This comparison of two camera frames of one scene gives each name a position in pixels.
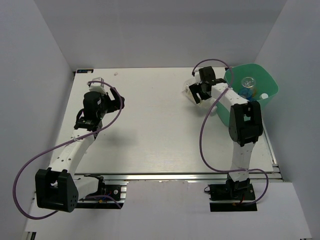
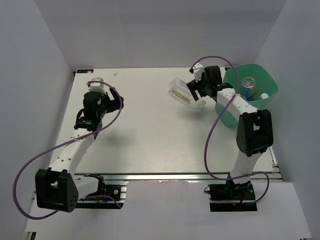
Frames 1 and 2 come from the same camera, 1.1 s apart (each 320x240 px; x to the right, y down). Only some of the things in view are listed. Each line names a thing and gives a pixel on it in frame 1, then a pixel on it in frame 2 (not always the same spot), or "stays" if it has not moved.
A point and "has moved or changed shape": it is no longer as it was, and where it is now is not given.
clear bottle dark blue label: [247, 90] stays
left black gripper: [115, 104] stays
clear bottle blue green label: [264, 95] stays
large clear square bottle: [209, 103] has moved or changed shape
